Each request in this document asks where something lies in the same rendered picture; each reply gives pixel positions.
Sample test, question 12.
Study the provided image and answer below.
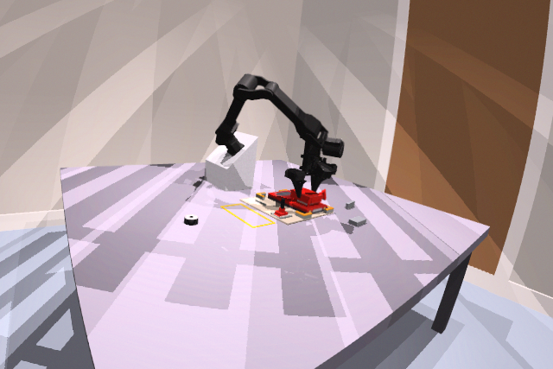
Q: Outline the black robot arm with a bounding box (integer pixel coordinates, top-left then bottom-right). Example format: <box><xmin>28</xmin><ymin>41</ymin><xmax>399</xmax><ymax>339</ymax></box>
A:
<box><xmin>215</xmin><ymin>74</ymin><xmax>344</xmax><ymax>179</ymax></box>

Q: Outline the red car hood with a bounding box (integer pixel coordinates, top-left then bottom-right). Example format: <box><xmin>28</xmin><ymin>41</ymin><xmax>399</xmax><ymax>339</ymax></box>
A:
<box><xmin>290</xmin><ymin>188</ymin><xmax>323</xmax><ymax>205</ymax></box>

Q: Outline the black toy car wheel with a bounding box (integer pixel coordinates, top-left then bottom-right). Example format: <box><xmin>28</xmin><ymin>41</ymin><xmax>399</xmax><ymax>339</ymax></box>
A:
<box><xmin>184</xmin><ymin>214</ymin><xmax>199</xmax><ymax>226</ymax></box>

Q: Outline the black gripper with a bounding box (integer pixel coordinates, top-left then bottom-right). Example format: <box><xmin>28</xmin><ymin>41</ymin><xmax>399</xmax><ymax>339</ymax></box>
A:
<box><xmin>284</xmin><ymin>152</ymin><xmax>326</xmax><ymax>199</ymax></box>

